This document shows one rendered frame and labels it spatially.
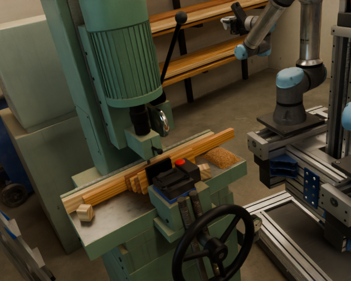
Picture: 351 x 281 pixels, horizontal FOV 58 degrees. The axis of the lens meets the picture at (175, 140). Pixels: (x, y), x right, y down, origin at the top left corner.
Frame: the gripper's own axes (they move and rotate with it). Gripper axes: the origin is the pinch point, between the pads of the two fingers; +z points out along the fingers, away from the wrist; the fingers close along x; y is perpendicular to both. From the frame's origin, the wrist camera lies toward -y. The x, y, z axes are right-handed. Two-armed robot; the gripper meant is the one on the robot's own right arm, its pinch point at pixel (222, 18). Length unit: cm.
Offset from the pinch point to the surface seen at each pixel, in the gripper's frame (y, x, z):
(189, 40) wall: 62, 96, 178
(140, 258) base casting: 35, -113, -74
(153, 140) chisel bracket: 7, -91, -63
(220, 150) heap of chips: 22, -70, -68
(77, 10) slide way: -34, -91, -41
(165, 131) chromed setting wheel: 13, -80, -51
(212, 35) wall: 69, 132, 178
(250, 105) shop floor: 139, 109, 104
